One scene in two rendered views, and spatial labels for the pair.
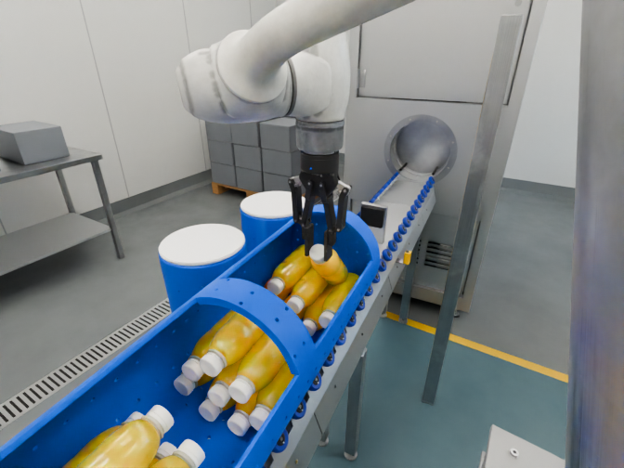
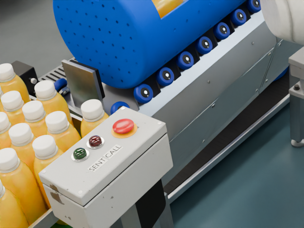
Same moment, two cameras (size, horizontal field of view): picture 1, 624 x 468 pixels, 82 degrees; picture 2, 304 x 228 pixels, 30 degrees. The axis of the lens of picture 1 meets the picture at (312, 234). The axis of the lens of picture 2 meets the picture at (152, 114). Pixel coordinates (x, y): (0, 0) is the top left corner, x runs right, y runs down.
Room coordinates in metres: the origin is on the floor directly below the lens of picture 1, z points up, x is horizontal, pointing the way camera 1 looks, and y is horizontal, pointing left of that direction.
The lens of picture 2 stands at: (-0.88, -0.16, 1.67)
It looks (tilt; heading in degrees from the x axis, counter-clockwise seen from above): 37 degrees down; 21
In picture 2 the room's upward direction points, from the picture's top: 11 degrees counter-clockwise
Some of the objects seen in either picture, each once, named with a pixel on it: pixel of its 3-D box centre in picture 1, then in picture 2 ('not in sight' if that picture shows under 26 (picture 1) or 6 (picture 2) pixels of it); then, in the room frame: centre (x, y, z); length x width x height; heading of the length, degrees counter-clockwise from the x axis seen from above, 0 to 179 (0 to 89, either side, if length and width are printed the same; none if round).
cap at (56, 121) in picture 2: not in sight; (56, 121); (-0.15, 0.31, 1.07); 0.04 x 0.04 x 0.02
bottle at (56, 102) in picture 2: not in sight; (56, 123); (-0.05, 0.38, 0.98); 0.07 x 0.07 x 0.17
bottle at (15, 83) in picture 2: not in sight; (16, 105); (0.01, 0.50, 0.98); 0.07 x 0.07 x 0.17
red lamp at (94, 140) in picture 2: not in sight; (94, 140); (-0.24, 0.20, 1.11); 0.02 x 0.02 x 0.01
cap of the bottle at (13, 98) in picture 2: not in sight; (11, 99); (-0.09, 0.43, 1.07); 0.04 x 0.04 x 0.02
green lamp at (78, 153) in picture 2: not in sight; (79, 153); (-0.27, 0.21, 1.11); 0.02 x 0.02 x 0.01
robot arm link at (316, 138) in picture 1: (319, 135); not in sight; (0.69, -0.01, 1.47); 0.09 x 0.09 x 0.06
